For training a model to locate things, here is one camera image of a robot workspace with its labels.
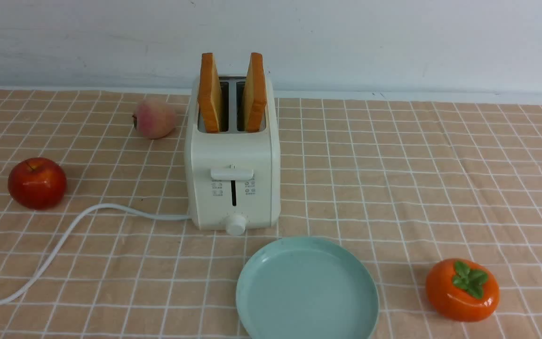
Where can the white two-slot toaster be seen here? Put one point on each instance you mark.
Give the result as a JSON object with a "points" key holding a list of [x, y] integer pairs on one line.
{"points": [[232, 177]]}

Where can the red apple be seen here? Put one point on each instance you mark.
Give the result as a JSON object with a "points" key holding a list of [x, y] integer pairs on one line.
{"points": [[37, 183]]}

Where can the toast slice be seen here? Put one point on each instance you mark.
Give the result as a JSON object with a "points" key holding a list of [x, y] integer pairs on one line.
{"points": [[254, 101], [210, 94]]}

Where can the orange checkered tablecloth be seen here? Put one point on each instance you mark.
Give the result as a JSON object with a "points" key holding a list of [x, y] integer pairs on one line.
{"points": [[401, 185]]}

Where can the light blue round plate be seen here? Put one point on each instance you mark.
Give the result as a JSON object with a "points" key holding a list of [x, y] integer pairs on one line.
{"points": [[306, 288]]}

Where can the pink peach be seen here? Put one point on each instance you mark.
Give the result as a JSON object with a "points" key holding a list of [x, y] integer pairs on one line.
{"points": [[154, 118]]}

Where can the orange persimmon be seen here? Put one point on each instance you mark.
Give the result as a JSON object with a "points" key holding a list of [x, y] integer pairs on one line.
{"points": [[462, 290]]}

